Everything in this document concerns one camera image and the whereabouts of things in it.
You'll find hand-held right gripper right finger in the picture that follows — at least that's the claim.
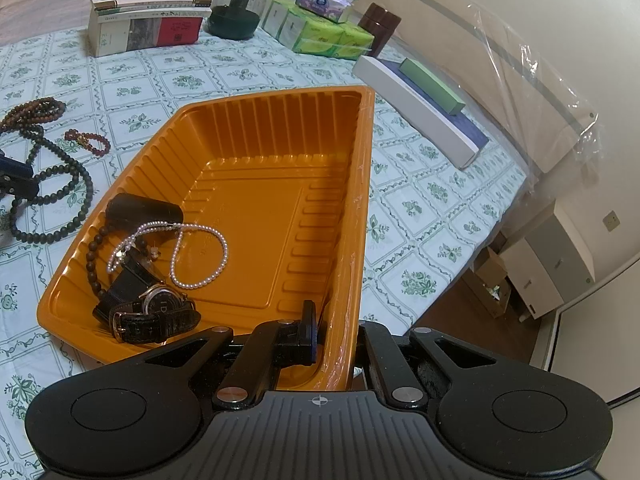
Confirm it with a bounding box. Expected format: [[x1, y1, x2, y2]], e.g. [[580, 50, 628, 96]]
[[356, 322, 511, 409]]

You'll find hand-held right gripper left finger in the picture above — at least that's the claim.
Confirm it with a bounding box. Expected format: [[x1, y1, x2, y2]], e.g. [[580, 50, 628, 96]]
[[142, 300, 321, 409]]

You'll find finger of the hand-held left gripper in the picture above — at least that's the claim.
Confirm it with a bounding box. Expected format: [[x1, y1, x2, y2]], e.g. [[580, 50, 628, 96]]
[[0, 151, 40, 202]]

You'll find dark green bead necklace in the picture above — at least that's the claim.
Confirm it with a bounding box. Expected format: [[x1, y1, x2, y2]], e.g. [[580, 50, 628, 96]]
[[9, 122, 95, 244]]

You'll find dark brown bead bracelet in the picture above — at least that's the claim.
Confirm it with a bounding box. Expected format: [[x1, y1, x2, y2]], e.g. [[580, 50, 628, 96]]
[[87, 224, 152, 297]]

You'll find white pearl necklace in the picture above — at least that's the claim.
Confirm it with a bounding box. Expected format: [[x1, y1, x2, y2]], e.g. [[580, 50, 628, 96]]
[[106, 219, 229, 291]]

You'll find black cylindrical case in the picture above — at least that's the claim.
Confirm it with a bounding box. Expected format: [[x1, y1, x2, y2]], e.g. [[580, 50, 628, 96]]
[[106, 192, 184, 227]]

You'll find orange plastic tray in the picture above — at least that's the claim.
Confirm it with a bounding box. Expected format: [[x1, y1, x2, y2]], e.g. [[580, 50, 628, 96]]
[[36, 85, 377, 393]]

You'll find black wrist watch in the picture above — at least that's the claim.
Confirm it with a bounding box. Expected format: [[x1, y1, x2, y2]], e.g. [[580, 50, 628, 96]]
[[93, 249, 167, 321]]

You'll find silver watch with leather strap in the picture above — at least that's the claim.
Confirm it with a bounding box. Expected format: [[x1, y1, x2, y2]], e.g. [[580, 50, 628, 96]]
[[109, 282, 202, 346]]

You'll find cardboard box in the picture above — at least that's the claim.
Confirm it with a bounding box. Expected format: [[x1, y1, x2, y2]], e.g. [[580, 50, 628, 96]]
[[469, 246, 512, 319]]

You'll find beige nightstand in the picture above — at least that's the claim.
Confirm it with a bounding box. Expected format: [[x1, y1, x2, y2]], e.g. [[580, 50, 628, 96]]
[[499, 199, 597, 322]]

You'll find thick book with red spine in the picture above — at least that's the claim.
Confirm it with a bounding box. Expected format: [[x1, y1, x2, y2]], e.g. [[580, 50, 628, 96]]
[[88, 10, 205, 59]]

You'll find thin grey book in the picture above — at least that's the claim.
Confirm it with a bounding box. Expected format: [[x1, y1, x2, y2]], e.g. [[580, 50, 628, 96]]
[[92, 4, 214, 22]]

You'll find white box with blue top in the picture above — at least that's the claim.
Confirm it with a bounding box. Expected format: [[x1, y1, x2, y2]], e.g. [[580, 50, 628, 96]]
[[352, 54, 489, 170]]

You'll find long green box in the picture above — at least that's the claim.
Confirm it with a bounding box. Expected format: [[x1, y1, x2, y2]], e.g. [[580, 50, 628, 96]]
[[399, 57, 467, 116]]

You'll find green tissue multipack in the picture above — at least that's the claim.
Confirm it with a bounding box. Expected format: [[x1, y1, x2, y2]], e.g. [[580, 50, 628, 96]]
[[262, 0, 376, 60]]

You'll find dark brown box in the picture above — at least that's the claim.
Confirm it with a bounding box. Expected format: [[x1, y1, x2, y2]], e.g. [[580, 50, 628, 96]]
[[357, 2, 404, 59]]

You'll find purple tissue pack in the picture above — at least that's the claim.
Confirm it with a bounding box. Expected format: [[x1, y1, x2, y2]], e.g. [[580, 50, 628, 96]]
[[294, 0, 357, 25]]

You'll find clear plastic wrap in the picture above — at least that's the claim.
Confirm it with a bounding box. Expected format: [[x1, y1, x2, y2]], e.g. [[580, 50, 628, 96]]
[[372, 0, 600, 163]]

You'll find brown bead necklace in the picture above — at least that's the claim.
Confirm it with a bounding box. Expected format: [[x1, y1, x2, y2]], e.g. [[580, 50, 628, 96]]
[[0, 98, 67, 134]]

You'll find red bead bracelet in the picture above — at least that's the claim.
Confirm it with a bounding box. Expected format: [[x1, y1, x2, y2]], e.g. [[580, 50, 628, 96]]
[[63, 129, 112, 157]]

